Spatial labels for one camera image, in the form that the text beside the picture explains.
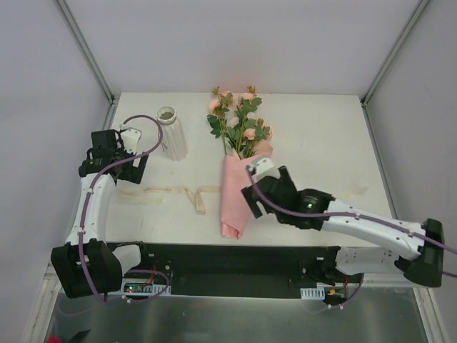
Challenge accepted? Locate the pink wrapping paper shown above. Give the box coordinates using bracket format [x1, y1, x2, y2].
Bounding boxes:
[221, 141, 273, 239]

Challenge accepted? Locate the cream printed ribbon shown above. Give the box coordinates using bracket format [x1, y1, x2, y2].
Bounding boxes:
[120, 184, 222, 216]

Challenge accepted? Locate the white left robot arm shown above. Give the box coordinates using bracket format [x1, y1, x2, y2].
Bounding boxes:
[51, 127, 151, 299]

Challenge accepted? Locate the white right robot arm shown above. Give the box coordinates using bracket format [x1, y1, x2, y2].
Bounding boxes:
[241, 159, 444, 288]

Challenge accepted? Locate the white ribbed ceramic vase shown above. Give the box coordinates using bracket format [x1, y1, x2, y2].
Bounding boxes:
[156, 106, 188, 161]

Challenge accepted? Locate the peach artificial flower bunch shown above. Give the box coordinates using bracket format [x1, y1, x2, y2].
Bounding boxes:
[206, 86, 273, 159]

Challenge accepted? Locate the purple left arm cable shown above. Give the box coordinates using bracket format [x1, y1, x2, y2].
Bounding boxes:
[79, 114, 172, 307]

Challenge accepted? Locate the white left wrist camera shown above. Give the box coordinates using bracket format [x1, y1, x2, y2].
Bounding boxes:
[120, 127, 141, 154]

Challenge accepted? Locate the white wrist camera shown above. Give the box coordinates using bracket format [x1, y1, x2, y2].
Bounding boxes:
[247, 155, 281, 180]
[120, 127, 141, 154]

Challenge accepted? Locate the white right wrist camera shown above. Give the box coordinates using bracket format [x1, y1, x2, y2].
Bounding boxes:
[247, 155, 281, 180]

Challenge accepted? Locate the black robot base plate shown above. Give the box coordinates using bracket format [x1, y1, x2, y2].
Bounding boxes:
[126, 244, 361, 299]

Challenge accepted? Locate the right white cable duct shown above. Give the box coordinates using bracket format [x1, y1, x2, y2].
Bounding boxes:
[300, 287, 326, 301]

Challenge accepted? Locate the white cable duct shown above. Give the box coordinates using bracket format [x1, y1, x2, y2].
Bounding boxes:
[121, 282, 171, 297]
[300, 287, 326, 301]

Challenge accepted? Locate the left white cable duct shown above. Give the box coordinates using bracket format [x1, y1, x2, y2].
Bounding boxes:
[121, 282, 171, 297]

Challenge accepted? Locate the left aluminium frame post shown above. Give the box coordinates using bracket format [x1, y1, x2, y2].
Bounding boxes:
[53, 0, 119, 106]

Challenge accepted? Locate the aluminium frame post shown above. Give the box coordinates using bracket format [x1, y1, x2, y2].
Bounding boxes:
[53, 0, 119, 106]
[360, 0, 433, 108]

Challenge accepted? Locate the right aluminium frame post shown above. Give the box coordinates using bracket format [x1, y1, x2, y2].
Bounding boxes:
[360, 0, 433, 108]

